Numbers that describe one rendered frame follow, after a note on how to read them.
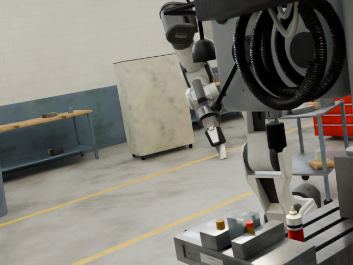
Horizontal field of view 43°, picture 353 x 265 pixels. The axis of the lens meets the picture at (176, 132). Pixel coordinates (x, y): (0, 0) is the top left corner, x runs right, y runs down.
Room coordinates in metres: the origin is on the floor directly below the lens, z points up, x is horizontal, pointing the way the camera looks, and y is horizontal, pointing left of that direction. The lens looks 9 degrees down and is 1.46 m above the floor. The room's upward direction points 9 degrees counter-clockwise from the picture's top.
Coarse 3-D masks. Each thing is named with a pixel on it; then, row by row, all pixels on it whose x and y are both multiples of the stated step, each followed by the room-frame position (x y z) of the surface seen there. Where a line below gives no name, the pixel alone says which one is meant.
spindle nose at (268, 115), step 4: (264, 112) 1.13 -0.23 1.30; (268, 112) 1.12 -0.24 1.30; (272, 112) 1.12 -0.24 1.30; (276, 112) 1.11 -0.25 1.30; (280, 112) 1.12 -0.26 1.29; (264, 116) 1.14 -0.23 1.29; (268, 116) 1.12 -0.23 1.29; (272, 116) 1.12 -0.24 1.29; (276, 116) 1.11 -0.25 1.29; (280, 116) 1.12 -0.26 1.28
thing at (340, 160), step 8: (344, 152) 1.31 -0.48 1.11; (352, 152) 1.26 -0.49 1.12; (336, 160) 1.28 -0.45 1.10; (344, 160) 1.26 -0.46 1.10; (352, 160) 1.24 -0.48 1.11; (336, 168) 1.28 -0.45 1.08; (344, 168) 1.26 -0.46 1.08; (352, 168) 1.25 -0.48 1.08; (336, 176) 1.28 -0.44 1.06; (344, 176) 1.27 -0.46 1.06; (352, 176) 1.25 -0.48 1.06; (344, 184) 1.27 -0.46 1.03; (352, 184) 1.25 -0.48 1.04; (344, 192) 1.27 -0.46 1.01; (352, 192) 1.25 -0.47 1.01; (344, 200) 1.27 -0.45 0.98; (352, 200) 1.25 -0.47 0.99; (344, 208) 1.27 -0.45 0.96; (352, 208) 1.25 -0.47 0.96; (344, 216) 1.28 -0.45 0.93; (352, 216) 1.26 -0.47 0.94
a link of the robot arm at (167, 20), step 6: (168, 6) 1.80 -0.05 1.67; (174, 6) 1.79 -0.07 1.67; (162, 12) 1.80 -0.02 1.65; (162, 18) 1.79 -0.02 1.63; (168, 18) 1.76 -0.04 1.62; (174, 18) 1.74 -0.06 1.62; (180, 18) 1.75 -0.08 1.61; (168, 24) 1.74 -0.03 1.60; (174, 48) 1.84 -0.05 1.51; (180, 48) 1.82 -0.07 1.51
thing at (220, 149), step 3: (222, 144) 1.59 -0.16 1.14; (216, 147) 1.59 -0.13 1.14; (219, 147) 1.59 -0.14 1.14; (222, 147) 1.58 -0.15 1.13; (219, 150) 1.58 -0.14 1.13; (222, 150) 1.58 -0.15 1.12; (219, 153) 1.57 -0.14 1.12; (222, 153) 1.57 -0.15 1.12; (225, 153) 1.56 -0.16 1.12; (222, 156) 1.56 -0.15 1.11; (225, 156) 1.55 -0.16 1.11; (222, 159) 1.56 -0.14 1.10
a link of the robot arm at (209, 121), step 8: (208, 104) 1.62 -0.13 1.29; (200, 112) 1.61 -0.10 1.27; (208, 112) 1.59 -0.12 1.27; (200, 120) 1.61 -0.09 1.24; (208, 120) 1.57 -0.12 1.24; (216, 120) 1.56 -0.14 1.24; (208, 128) 1.53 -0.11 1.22; (216, 128) 1.53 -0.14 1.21; (208, 136) 1.55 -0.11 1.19; (224, 136) 1.60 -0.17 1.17; (216, 144) 1.59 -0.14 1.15
